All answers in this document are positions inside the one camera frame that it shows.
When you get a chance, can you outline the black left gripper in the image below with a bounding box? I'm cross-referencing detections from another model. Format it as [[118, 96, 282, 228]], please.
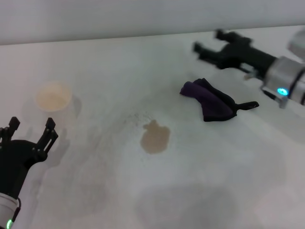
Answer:
[[0, 116, 59, 199]]

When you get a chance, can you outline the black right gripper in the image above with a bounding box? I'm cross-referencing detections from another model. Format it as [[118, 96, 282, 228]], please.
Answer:
[[192, 28, 277, 75]]

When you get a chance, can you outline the purple rag with black trim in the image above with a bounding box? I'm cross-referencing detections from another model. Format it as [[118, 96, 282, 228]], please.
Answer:
[[179, 78, 260, 122]]

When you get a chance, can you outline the brown water stain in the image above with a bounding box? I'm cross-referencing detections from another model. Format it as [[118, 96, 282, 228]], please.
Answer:
[[140, 120, 172, 155]]

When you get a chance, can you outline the white paper cup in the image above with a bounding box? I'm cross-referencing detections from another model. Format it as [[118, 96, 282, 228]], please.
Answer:
[[34, 80, 82, 120]]

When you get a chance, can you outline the silver wrist mount bracket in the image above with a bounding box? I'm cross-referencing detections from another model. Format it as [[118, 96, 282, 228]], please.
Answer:
[[243, 70, 290, 109]]

